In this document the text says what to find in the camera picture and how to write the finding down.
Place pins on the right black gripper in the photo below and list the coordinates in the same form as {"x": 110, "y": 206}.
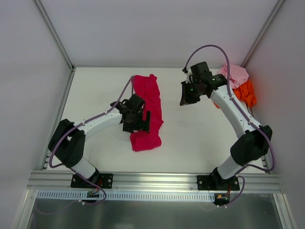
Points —
{"x": 189, "y": 94}

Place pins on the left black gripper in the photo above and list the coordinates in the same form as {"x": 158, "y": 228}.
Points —
{"x": 134, "y": 123}

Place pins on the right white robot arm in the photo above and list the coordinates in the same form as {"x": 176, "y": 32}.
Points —
{"x": 253, "y": 139}

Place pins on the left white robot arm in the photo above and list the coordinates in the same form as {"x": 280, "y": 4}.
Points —
{"x": 68, "y": 140}

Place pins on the pink t shirt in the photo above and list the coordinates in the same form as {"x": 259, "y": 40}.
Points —
{"x": 238, "y": 75}

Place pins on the orange t shirt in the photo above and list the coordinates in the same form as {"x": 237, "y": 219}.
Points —
{"x": 245, "y": 93}

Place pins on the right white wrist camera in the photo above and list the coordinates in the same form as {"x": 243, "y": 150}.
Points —
{"x": 189, "y": 75}

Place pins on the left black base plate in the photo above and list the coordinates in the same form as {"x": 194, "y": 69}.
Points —
{"x": 103, "y": 180}

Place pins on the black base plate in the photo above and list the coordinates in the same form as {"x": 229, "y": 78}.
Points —
{"x": 212, "y": 183}
{"x": 103, "y": 180}

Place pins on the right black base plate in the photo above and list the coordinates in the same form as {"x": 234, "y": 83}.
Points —
{"x": 212, "y": 183}

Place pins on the left aluminium frame post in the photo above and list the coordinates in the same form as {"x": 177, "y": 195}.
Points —
{"x": 47, "y": 20}

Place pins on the aluminium frame post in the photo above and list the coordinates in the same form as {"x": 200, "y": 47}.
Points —
{"x": 47, "y": 20}
{"x": 265, "y": 27}

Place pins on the right aluminium frame post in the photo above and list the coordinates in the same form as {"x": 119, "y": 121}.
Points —
{"x": 265, "y": 27}

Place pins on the aluminium mounting rail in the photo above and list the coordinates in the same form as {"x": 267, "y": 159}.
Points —
{"x": 159, "y": 182}

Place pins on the white slotted cable duct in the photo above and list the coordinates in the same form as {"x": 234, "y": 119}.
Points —
{"x": 127, "y": 195}

